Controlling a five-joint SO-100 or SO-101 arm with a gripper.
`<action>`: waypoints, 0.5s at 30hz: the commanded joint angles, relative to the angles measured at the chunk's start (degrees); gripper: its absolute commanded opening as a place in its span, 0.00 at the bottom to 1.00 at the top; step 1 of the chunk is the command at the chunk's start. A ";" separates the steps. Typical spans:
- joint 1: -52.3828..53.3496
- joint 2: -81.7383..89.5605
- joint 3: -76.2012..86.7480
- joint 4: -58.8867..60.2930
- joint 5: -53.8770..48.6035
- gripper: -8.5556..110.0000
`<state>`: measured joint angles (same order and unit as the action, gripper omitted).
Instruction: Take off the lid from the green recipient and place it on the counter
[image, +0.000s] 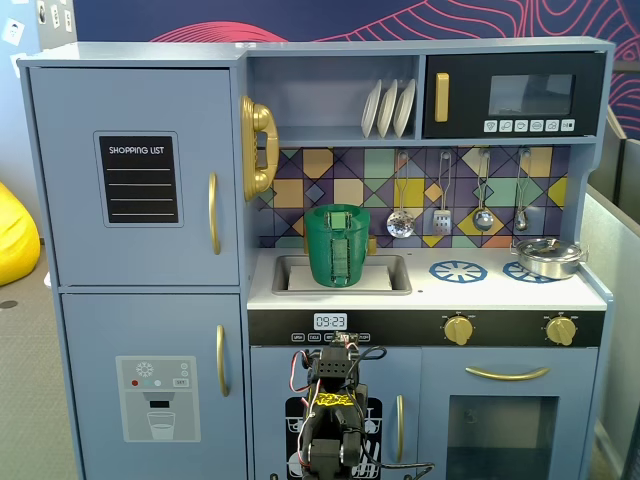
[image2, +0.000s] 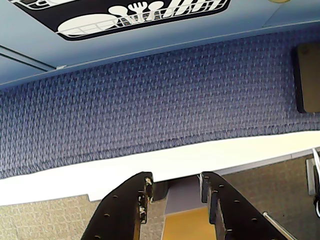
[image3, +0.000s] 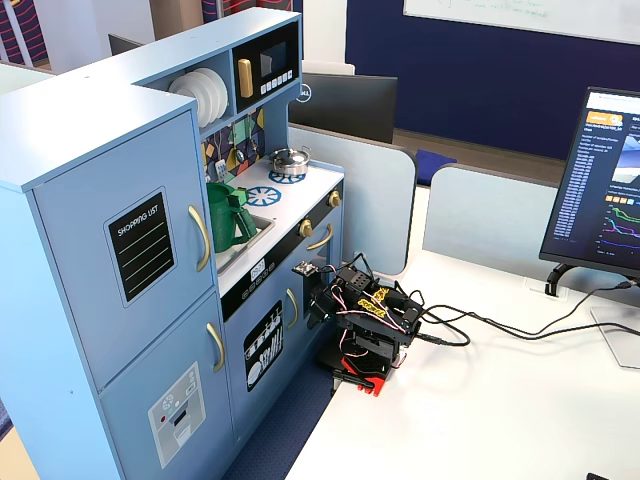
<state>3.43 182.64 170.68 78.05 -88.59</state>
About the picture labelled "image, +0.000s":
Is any black cable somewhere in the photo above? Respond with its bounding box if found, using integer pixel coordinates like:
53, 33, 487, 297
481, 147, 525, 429
370, 461, 436, 476

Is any steel slotted spatula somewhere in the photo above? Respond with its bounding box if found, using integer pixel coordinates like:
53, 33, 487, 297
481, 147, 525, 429
431, 149, 455, 236

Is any grey toy sink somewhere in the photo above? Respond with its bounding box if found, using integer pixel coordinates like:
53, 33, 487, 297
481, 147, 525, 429
271, 253, 414, 297

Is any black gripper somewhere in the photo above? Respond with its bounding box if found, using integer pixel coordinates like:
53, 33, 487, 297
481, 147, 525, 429
327, 330, 360, 349

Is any white wall plate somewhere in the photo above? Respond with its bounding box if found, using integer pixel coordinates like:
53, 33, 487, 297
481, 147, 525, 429
0, 18, 25, 44

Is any grey desk partition panel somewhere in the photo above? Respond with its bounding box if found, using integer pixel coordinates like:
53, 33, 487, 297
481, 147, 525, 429
581, 179, 640, 480

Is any yellow bean bag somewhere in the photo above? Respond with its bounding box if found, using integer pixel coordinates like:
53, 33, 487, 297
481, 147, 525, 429
0, 180, 42, 288

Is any steel skimmer spoon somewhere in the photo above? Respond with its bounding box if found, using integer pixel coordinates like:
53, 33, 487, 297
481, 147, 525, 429
385, 149, 417, 239

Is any oven door with window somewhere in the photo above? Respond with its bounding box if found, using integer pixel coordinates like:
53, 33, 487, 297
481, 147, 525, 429
420, 346, 600, 480

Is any grey water dispenser sticker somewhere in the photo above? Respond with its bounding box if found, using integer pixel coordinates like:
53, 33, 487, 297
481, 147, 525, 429
115, 355, 203, 444

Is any white toy plate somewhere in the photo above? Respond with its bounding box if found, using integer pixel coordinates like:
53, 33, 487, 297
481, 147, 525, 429
360, 78, 384, 140
392, 77, 417, 139
376, 78, 400, 140

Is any gold microwave handle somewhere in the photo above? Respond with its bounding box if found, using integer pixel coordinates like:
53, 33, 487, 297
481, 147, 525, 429
433, 72, 451, 124

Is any black control panel strip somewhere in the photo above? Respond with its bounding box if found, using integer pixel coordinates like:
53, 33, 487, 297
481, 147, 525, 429
247, 309, 607, 349

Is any long gold fridge handle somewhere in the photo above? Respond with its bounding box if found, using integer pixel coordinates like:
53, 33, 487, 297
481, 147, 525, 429
207, 171, 223, 257

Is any blue toy kitchen unit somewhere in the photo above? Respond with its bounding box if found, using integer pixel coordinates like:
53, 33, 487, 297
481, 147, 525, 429
17, 37, 617, 480

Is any gold dishwasher handle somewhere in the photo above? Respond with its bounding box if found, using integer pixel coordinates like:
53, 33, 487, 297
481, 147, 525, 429
395, 394, 406, 464

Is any curved gold oven handle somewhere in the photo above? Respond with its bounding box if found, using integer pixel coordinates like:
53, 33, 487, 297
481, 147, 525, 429
464, 365, 552, 383

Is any black microwave door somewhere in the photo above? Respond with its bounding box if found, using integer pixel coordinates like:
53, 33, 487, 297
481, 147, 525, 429
421, 51, 607, 140

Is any gold stove knob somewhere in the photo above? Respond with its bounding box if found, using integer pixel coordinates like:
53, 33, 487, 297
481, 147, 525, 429
544, 315, 578, 348
443, 314, 476, 347

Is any green recipient with handle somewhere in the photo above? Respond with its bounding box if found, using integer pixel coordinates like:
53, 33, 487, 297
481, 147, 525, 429
305, 219, 371, 291

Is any dishwasher door with dish print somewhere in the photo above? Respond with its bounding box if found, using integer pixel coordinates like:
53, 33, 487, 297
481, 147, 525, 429
249, 345, 423, 480

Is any steel ladle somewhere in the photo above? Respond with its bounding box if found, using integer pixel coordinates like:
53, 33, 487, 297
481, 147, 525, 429
471, 147, 497, 233

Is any black shopping list board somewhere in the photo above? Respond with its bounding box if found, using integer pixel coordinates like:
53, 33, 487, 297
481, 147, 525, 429
92, 130, 185, 229

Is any fridge door with water dispenser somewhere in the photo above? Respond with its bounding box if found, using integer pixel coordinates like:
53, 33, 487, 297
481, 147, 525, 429
60, 293, 249, 480

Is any small steel spoon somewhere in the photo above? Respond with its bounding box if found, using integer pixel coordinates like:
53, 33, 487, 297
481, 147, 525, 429
513, 146, 533, 233

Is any steel cooking pot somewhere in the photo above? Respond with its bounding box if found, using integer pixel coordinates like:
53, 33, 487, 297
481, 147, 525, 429
510, 239, 590, 281

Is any fridge door with shopping list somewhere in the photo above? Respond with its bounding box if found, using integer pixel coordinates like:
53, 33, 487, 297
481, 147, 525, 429
28, 67, 242, 288

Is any gold toy telephone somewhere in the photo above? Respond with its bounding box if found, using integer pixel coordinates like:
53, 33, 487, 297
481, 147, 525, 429
239, 94, 281, 203

